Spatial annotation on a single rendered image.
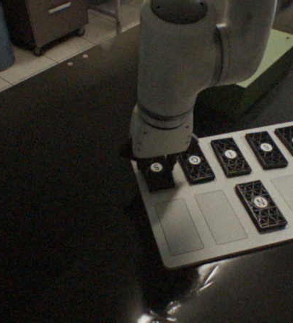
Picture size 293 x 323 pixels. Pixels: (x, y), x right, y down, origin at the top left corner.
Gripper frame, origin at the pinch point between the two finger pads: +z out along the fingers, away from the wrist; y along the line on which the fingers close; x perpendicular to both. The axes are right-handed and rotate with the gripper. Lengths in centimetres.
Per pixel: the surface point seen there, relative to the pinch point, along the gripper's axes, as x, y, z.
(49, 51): -216, 37, 142
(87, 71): -41.2, 9.7, 12.5
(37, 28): -211, 41, 115
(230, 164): 2.7, -14.6, 1.1
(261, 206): 13.2, -15.7, -1.4
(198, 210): 11.1, -5.1, 0.3
